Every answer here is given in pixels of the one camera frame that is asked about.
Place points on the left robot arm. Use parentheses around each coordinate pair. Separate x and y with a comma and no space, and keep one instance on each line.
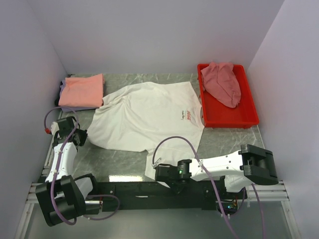
(61,197)

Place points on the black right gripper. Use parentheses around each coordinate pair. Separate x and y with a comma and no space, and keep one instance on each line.
(177,188)

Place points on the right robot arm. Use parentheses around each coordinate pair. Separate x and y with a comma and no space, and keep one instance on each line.
(239,169)

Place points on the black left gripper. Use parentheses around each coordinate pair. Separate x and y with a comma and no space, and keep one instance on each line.
(83,136)

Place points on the folded salmon pink t-shirt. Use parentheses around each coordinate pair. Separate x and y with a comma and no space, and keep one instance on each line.
(83,92)

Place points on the aluminium rail frame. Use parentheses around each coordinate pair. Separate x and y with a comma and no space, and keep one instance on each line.
(148,210)

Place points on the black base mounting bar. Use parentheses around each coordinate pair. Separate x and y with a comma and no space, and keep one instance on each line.
(152,196)

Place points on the white Coca-Cola t-shirt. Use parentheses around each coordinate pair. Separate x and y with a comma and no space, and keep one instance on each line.
(162,119)

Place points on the red plastic bin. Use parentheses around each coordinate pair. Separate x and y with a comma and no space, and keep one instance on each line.
(217,115)

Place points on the crumpled pink t-shirt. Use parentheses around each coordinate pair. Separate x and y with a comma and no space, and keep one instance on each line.
(219,80)

